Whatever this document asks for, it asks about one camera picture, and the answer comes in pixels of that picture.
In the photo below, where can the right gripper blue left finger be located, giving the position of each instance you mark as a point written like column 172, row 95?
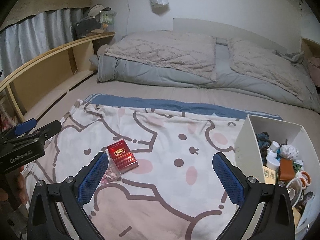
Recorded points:
column 45, row 220

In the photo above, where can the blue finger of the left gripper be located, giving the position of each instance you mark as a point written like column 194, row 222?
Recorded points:
column 19, row 129
column 47, row 129

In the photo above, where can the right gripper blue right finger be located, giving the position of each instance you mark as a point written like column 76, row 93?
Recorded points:
column 276, row 219

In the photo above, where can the orange white scissors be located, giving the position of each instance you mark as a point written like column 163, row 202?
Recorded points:
column 305, row 179

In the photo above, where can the clear tape roll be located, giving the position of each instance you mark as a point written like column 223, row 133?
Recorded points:
column 294, row 188

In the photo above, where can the gold tea box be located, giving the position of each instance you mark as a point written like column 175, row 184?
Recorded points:
column 270, row 175

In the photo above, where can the wooden side shelf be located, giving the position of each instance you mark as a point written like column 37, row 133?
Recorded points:
column 36, row 86

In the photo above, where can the brown leather case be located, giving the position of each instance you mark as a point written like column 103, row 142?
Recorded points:
column 286, row 171

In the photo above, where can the white plastic bottle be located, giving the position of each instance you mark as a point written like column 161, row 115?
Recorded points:
column 271, row 159

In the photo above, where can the green hair clip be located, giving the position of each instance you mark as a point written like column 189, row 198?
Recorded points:
column 297, row 167

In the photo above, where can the white cardboard box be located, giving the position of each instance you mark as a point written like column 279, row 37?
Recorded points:
column 248, row 159

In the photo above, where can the white knitted cloth ball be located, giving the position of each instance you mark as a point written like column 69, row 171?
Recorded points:
column 289, row 152

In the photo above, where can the dark blue figurine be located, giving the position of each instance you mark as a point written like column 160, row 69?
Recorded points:
column 263, row 140

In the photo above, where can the bag of pink snacks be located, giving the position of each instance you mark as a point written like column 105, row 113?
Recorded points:
column 111, row 174

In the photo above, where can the grey window curtain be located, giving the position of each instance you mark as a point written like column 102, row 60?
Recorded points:
column 36, row 35

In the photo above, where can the red cigarette pack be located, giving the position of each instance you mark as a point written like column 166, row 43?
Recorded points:
column 122, row 156

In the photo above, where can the grey folded duvet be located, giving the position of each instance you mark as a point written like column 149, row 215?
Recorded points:
column 111, row 68

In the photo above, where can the black bag on shelf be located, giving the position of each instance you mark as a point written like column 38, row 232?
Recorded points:
column 85, row 26

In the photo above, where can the cartoon bear blanket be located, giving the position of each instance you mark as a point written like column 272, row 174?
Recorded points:
column 174, row 192

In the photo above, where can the beige printed curtain valance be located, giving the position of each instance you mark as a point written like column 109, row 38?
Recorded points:
column 25, row 8

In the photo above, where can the white cap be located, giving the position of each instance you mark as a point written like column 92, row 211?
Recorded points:
column 97, row 9

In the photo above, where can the right beige quilted blanket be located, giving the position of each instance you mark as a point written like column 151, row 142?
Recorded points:
column 249, row 59

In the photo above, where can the beige quilted blanket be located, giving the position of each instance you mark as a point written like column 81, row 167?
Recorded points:
column 249, row 59
column 187, row 52

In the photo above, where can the pink clothes pile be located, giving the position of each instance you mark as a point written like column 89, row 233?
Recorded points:
column 314, row 63

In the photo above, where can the left beige quilted blanket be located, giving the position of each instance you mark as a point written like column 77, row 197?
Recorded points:
column 187, row 52

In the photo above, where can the white headboard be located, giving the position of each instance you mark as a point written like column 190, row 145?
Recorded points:
column 221, row 30

